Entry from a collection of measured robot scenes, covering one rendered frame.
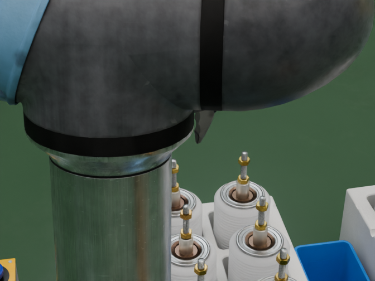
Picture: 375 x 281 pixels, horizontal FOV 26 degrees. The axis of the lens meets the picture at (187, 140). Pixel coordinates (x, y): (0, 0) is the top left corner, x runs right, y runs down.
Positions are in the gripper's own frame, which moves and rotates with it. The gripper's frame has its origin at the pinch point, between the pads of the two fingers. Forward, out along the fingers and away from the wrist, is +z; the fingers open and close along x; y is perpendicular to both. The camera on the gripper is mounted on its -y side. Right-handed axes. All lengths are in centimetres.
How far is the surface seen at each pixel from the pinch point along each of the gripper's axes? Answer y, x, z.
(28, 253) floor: 37, 19, 46
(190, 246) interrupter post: -0.4, -0.4, 19.7
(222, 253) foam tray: 4.8, -8.3, 28.5
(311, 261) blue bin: 6.4, -27.1, 38.1
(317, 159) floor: 43, -50, 47
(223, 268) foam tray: 1.5, -7.1, 28.5
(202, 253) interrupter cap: -1.2, -2.2, 21.1
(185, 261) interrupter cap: -1.9, 1.0, 21.1
